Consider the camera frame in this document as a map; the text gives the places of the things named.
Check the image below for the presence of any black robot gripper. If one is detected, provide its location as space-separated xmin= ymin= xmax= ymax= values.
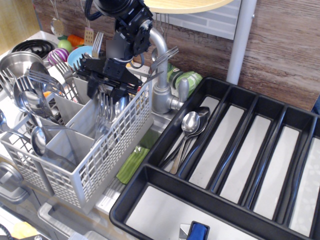
xmin=74 ymin=57 xmax=143 ymax=103

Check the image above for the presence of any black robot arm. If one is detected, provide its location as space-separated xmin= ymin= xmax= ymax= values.
xmin=76 ymin=0 xmax=153 ymax=99

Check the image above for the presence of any steel spoon right compartment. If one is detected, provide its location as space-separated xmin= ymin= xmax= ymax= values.
xmin=112 ymin=94 xmax=130 ymax=122

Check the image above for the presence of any grey plastic cutlery basket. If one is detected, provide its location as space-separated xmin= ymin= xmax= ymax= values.
xmin=0 ymin=82 xmax=153 ymax=214

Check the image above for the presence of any large steel spoon left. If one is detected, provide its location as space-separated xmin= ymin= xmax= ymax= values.
xmin=14 ymin=78 xmax=49 ymax=128

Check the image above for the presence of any steel spoon front basket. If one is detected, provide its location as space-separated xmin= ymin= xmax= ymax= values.
xmin=31 ymin=126 xmax=76 ymax=172

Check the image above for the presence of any dark steel spoon in tray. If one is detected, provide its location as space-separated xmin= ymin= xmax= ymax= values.
xmin=158 ymin=106 xmax=210 ymax=168

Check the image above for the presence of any black cutlery tray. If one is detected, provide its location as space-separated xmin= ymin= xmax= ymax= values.
xmin=109 ymin=77 xmax=320 ymax=240

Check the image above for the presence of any steel fork cluster middle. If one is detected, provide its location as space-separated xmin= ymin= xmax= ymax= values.
xmin=92 ymin=92 xmax=115 ymax=147

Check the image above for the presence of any steel fork cluster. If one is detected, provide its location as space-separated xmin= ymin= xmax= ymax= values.
xmin=27 ymin=69 xmax=68 ymax=99
xmin=92 ymin=92 xmax=115 ymax=147

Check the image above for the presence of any steel fork back left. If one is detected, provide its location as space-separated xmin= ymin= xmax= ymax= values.
xmin=55 ymin=62 xmax=79 ymax=103

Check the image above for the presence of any steel fork standing back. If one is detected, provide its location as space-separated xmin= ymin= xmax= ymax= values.
xmin=91 ymin=32 xmax=104 ymax=59

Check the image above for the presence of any light blue bowl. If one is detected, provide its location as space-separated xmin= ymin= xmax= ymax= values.
xmin=67 ymin=45 xmax=93 ymax=70

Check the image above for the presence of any purple toy onion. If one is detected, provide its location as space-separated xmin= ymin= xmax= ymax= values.
xmin=47 ymin=48 xmax=69 ymax=66

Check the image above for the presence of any orange toy carrot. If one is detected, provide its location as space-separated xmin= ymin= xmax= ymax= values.
xmin=58 ymin=34 xmax=85 ymax=47

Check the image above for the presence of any grey toy faucet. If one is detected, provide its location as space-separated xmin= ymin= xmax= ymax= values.
xmin=150 ymin=28 xmax=189 ymax=114

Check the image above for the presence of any hanging wooden spatula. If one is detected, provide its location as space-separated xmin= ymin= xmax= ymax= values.
xmin=84 ymin=15 xmax=94 ymax=46

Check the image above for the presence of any green toy apple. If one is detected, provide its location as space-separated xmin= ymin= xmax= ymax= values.
xmin=57 ymin=39 xmax=73 ymax=53

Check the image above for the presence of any steel fork left cluster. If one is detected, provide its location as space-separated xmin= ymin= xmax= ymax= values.
xmin=27 ymin=69 xmax=68 ymax=99

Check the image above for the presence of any green can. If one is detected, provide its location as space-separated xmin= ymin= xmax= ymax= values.
xmin=167 ymin=63 xmax=183 ymax=88

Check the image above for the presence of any green striped cloth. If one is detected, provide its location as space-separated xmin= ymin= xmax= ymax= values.
xmin=116 ymin=146 xmax=150 ymax=185

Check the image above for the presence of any black stove burner coil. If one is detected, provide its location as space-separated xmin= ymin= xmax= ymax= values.
xmin=11 ymin=39 xmax=55 ymax=59

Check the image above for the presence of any hanging metal strainer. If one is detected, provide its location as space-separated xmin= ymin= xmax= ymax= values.
xmin=50 ymin=0 xmax=65 ymax=38

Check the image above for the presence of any green toy cabbage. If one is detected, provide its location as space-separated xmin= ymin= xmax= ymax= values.
xmin=174 ymin=71 xmax=203 ymax=95

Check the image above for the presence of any steel pot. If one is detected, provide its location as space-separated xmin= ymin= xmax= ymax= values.
xmin=0 ymin=51 xmax=44 ymax=78

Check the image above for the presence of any white metal pole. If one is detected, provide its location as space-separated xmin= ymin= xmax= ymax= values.
xmin=226 ymin=0 xmax=257 ymax=85

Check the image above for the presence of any blue clip object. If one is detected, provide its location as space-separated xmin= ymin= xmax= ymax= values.
xmin=178 ymin=221 xmax=210 ymax=240

